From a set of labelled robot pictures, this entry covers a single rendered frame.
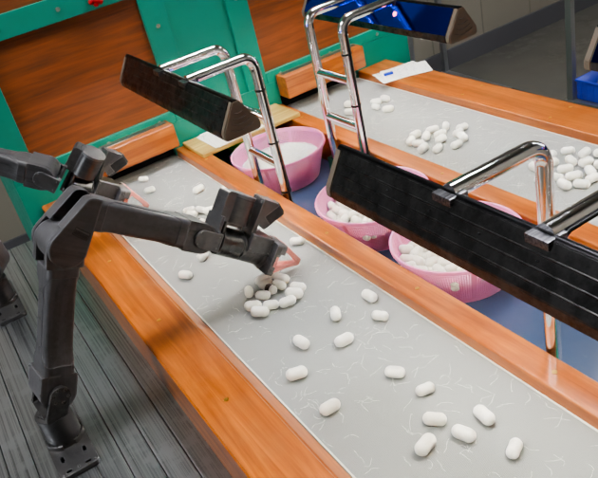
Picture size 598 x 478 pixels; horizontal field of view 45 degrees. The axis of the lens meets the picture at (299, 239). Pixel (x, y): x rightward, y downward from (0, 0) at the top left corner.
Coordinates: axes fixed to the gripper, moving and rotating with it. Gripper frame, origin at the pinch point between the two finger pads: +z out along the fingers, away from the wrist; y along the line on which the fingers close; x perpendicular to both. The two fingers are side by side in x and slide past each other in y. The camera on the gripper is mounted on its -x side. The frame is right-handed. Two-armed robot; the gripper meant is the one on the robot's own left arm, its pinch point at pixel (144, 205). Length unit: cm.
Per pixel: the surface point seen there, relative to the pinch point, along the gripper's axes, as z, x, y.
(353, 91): 33, -44, -17
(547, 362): 23, -14, -100
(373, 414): 7, 4, -88
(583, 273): -9, -30, -119
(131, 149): 5.6, -7.6, 33.2
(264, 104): 10.8, -33.2, -16.8
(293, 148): 41.5, -25.0, 11.1
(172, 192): 14.0, -2.0, 17.2
